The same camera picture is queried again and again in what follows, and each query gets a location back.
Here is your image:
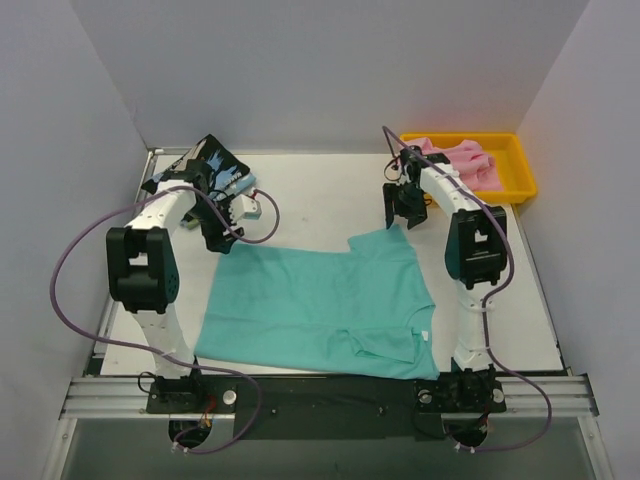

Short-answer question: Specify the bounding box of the teal t shirt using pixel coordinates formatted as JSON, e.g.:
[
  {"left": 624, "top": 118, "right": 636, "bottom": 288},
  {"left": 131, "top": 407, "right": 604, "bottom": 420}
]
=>
[{"left": 195, "top": 226, "right": 439, "bottom": 380}]

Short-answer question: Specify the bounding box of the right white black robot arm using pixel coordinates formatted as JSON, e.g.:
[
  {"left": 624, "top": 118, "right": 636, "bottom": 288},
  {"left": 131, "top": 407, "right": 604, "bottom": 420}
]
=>
[{"left": 382, "top": 146, "right": 512, "bottom": 409}]

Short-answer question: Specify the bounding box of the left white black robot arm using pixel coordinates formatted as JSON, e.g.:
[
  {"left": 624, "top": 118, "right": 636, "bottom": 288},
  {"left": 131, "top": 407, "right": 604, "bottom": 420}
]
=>
[{"left": 106, "top": 159, "right": 244, "bottom": 412}]

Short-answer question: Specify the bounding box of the folded black printed t shirt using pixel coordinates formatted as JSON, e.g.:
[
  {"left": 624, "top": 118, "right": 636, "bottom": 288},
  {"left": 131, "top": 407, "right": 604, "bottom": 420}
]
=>
[{"left": 142, "top": 134, "right": 251, "bottom": 201}]

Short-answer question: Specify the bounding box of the pink t shirt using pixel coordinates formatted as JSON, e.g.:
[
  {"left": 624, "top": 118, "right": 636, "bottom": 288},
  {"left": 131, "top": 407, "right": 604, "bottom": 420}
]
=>
[{"left": 407, "top": 137, "right": 503, "bottom": 192}]

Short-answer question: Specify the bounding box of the yellow plastic tray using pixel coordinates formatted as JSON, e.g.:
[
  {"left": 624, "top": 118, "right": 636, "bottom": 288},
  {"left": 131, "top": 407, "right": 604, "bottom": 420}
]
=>
[{"left": 400, "top": 132, "right": 537, "bottom": 204}]

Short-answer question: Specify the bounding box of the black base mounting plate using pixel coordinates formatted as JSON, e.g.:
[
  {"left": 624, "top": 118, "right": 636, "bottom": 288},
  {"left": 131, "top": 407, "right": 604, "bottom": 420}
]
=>
[{"left": 142, "top": 372, "right": 506, "bottom": 444}]

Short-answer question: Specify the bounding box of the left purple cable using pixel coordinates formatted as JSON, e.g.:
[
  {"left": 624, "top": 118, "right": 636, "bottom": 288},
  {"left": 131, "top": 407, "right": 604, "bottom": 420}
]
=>
[{"left": 49, "top": 189, "right": 281, "bottom": 456}]

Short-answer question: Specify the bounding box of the aluminium front rail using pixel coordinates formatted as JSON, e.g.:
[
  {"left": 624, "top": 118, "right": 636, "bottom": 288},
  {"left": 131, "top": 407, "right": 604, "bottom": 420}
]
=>
[{"left": 60, "top": 376, "right": 599, "bottom": 419}]

